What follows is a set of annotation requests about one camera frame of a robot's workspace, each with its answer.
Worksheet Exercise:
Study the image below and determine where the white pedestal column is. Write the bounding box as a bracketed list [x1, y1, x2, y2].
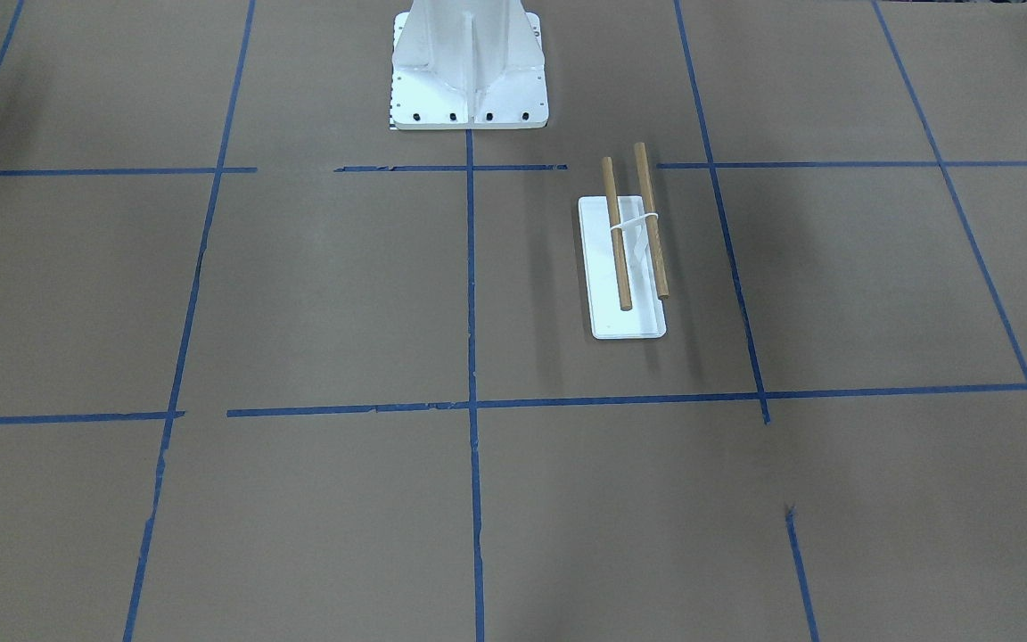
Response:
[389, 1, 550, 130]

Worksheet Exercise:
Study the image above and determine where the white wooden towel rack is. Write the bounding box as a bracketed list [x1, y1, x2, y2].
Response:
[576, 142, 671, 341]

